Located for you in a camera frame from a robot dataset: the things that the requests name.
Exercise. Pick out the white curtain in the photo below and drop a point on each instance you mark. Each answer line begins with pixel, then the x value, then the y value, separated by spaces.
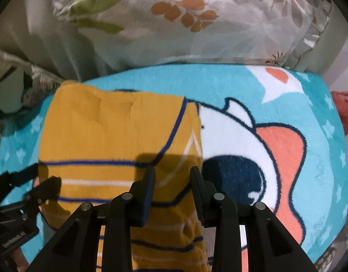
pixel 69 53

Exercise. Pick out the blue star cartoon blanket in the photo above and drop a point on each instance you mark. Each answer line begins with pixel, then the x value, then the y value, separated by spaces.
pixel 233 90

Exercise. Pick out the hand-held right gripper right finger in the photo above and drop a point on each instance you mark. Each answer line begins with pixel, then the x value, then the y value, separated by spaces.
pixel 196 182

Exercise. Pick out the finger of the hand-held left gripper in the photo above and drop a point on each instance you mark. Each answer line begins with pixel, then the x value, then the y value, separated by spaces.
pixel 49 188
pixel 18 177

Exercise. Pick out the white leaf print pillow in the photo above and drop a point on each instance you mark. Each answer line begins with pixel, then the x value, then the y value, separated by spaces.
pixel 219 34

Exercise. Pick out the orange striped shirt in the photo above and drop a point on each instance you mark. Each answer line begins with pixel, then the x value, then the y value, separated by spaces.
pixel 106 133

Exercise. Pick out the red printed bag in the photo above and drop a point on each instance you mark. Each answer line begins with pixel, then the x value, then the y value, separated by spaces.
pixel 345 110

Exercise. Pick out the white cartoon print pillow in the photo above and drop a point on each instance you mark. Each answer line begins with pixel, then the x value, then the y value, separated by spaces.
pixel 21 73

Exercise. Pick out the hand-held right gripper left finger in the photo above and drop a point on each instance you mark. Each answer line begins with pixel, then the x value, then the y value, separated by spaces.
pixel 148 182

